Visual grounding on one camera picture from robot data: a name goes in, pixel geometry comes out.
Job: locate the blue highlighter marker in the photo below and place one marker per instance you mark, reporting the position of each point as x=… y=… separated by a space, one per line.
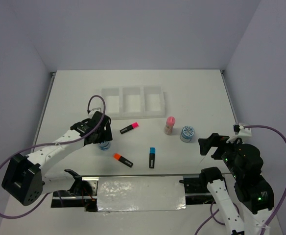
x=152 y=157

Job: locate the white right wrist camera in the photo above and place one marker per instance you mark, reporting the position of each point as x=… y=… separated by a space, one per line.
x=240 y=133

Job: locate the pink-lidded toothpick jar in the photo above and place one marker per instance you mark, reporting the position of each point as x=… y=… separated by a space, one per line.
x=170 y=122

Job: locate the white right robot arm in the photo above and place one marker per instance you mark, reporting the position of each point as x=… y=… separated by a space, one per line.
x=252 y=190

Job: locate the blue paint jar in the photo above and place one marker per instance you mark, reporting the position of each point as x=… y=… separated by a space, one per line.
x=187 y=133
x=104 y=145

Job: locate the white three-compartment foam tray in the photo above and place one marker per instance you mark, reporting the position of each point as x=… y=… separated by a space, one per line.
x=134 y=102

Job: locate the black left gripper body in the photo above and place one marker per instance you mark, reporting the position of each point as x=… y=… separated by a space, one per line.
x=97 y=137

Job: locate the orange highlighter marker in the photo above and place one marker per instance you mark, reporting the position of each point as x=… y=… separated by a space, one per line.
x=123 y=160

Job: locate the silver foil-covered base plate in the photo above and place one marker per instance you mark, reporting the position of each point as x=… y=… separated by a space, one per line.
x=144 y=193

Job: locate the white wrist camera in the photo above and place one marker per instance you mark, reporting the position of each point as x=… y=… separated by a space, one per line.
x=240 y=133
x=93 y=110

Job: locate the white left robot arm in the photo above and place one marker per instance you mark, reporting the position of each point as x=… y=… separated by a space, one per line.
x=25 y=178

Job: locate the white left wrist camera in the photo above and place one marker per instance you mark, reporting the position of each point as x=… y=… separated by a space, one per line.
x=93 y=110

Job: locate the pink highlighter marker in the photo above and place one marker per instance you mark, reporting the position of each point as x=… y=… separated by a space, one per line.
x=129 y=128

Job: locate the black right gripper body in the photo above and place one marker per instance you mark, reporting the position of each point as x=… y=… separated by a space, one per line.
x=226 y=151

